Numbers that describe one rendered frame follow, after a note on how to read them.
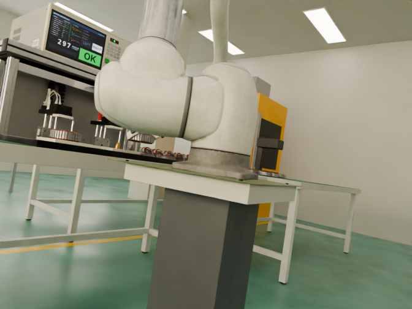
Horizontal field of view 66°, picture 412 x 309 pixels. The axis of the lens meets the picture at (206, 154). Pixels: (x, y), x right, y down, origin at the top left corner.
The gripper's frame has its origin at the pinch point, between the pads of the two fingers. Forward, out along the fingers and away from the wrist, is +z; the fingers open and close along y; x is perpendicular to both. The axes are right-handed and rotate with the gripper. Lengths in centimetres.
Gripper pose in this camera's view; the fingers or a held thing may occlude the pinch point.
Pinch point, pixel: (141, 137)
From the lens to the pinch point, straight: 136.0
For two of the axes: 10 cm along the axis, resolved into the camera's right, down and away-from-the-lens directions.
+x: 2.8, 9.0, -3.2
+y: -5.8, -1.1, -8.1
